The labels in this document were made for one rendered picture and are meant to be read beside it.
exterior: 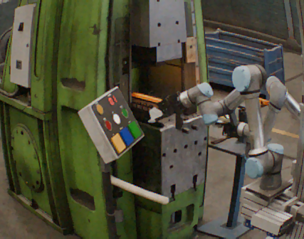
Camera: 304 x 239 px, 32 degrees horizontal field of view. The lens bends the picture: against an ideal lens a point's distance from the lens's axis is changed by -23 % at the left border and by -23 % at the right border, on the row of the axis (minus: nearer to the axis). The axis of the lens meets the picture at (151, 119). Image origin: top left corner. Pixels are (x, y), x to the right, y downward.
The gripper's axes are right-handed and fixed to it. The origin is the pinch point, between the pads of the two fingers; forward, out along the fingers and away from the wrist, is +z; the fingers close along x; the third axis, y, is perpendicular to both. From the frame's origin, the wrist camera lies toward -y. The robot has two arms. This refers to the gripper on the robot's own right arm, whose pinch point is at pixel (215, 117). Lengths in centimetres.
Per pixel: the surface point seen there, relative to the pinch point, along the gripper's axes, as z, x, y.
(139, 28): 39, -18, -48
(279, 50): 195, 391, 37
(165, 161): 24.7, -13.0, 27.3
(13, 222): 128, -85, 100
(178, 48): 30.7, 4.6, -32.8
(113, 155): 3, -68, 3
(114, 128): 11, -60, -6
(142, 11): 37, -18, -61
